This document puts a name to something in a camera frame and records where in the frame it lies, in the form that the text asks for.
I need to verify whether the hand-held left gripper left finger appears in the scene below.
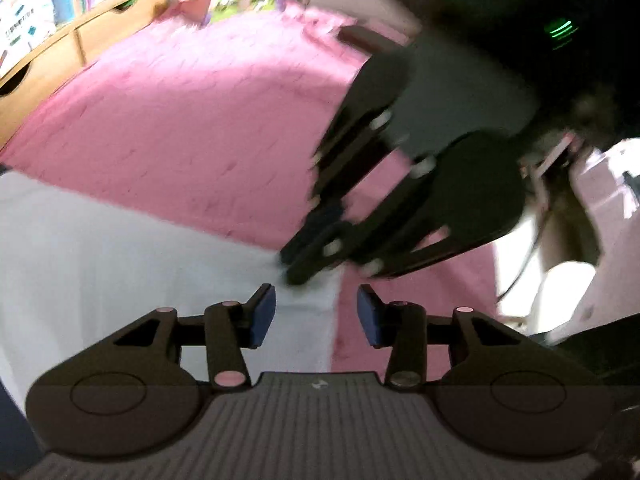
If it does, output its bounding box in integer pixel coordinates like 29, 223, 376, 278
114, 284, 277, 392

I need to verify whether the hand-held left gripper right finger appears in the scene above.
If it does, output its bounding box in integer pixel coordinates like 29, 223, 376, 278
356, 284, 523, 391

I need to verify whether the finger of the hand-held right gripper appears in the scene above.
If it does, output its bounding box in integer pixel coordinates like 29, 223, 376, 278
300, 102, 402, 247
280, 157, 497, 286

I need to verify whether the white cloth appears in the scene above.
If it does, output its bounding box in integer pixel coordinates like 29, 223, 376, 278
0, 170, 341, 411

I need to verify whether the pink blanket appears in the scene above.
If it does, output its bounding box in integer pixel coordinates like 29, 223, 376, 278
0, 0, 506, 373

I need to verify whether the person's white clothing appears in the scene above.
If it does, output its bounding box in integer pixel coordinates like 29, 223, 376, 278
495, 137, 640, 346

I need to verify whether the wooden drawer organizer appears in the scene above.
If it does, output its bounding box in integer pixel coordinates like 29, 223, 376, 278
0, 0, 168, 148

